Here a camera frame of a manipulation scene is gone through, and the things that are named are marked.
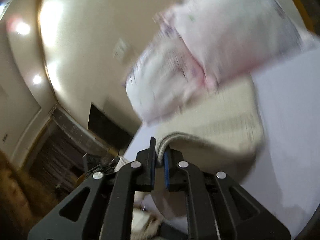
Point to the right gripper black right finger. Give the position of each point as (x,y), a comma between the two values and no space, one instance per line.
(217,206)

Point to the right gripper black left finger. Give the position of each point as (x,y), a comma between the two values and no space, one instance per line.
(101,207)

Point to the beige cable-knit sweater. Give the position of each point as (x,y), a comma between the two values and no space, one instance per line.
(221,132)

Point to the lavender bed sheet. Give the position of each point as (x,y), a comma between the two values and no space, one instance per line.
(284,177)

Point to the pink floral pillow left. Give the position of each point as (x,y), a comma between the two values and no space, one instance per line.
(165,78)

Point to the pink floral pillow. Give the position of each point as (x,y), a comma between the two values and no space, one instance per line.
(165,78)
(230,37)

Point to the pink floral pillow right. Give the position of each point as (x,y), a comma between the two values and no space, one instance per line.
(230,37)

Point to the white wall socket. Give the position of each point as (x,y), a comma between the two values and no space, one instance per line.
(121,50)

